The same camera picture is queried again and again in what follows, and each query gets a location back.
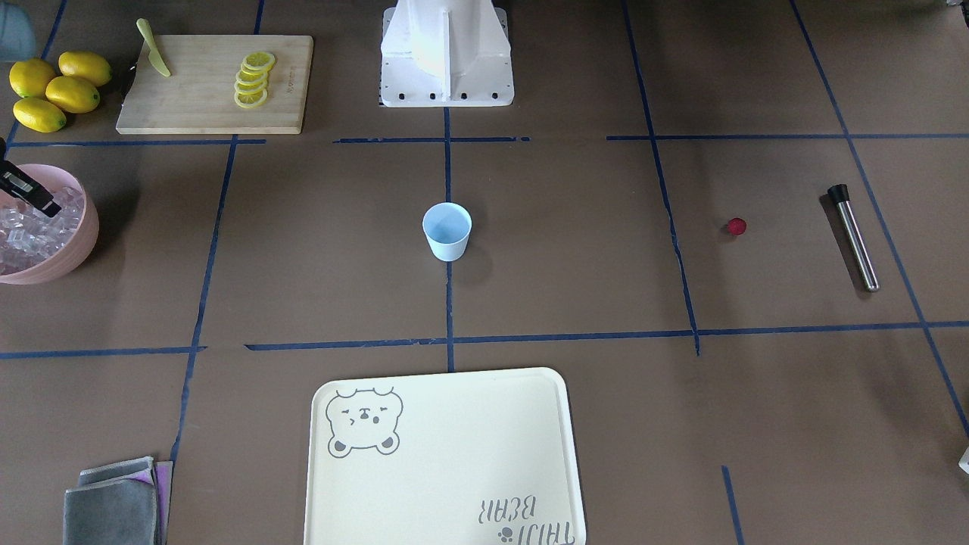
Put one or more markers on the steel muddler with black tip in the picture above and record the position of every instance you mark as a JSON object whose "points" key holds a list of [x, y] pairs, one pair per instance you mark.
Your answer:
{"points": [[839, 195]]}

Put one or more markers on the red strawberry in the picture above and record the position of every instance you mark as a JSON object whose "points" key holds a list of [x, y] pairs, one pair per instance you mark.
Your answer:
{"points": [[736, 226]]}

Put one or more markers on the lemon slices stack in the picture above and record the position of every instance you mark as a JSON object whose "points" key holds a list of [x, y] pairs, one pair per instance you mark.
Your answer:
{"points": [[252, 81]]}

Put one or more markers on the light blue plastic cup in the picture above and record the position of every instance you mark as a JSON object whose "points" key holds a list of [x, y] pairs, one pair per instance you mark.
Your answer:
{"points": [[447, 227]]}

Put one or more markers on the pink bowl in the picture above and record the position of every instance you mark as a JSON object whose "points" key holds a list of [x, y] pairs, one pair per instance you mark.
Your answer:
{"points": [[79, 245]]}

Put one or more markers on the clear ice cubes pile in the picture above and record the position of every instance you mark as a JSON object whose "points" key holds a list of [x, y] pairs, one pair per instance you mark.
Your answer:
{"points": [[29, 237]]}

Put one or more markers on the cream bear serving tray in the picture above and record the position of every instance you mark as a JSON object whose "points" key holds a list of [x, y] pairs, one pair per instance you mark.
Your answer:
{"points": [[461, 458]]}

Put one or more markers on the grey folded cloth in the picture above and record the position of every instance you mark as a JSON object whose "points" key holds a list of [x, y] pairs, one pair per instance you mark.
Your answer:
{"points": [[114, 504]]}

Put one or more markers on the yellow-green plastic knife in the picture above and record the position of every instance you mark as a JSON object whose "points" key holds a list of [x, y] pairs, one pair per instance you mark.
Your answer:
{"points": [[155, 58]]}

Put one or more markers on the purple folded cloth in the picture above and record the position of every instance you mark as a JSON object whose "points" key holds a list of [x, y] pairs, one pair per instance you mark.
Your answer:
{"points": [[161, 477]]}

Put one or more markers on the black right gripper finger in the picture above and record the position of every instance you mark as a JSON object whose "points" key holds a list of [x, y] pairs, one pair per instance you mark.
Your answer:
{"points": [[16, 183]]}

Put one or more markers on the bamboo cutting board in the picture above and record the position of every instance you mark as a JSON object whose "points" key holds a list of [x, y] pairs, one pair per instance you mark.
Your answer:
{"points": [[198, 97]]}

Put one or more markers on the whole lemon top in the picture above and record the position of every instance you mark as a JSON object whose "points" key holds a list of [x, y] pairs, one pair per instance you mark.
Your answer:
{"points": [[86, 65]]}

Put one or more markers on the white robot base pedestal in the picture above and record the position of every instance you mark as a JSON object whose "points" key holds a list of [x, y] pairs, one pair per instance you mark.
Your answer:
{"points": [[445, 54]]}

